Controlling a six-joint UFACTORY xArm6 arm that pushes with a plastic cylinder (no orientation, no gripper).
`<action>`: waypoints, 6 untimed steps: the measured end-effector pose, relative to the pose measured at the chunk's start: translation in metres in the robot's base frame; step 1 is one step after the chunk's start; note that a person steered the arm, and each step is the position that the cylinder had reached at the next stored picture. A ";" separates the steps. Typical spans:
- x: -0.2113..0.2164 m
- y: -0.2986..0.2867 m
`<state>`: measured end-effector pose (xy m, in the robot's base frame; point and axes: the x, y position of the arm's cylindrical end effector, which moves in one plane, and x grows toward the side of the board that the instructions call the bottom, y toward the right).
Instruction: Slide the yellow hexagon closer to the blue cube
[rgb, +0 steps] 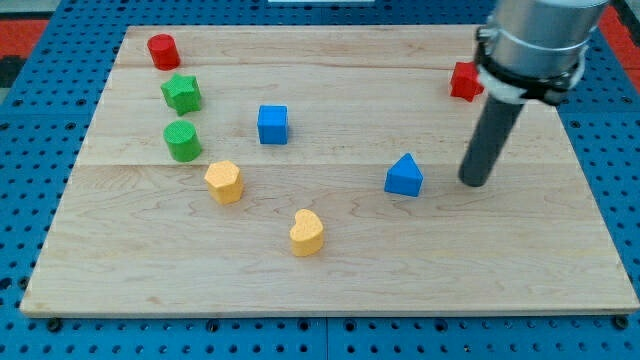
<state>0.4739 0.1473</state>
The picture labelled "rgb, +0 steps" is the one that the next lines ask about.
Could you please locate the yellow hexagon block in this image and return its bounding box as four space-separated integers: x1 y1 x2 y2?
204 160 244 205

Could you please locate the green cylinder block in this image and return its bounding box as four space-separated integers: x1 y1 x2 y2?
163 119 202 162

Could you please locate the wooden board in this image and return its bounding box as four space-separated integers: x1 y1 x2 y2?
20 25 639 318

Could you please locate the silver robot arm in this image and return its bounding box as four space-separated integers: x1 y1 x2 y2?
474 0 609 106

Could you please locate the blue triangle block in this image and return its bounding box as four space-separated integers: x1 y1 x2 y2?
384 153 424 197

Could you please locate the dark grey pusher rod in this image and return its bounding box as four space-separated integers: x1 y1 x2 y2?
458 96 524 187

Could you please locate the blue cube block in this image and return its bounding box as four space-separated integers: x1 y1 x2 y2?
257 105 288 145

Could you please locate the green star block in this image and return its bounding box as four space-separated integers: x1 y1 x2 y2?
160 73 201 116

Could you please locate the red cylinder block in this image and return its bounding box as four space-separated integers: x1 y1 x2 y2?
147 33 181 71

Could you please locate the red star block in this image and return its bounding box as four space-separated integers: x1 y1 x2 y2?
450 62 484 102

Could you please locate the yellow heart block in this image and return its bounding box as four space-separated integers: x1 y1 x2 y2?
289 209 324 257

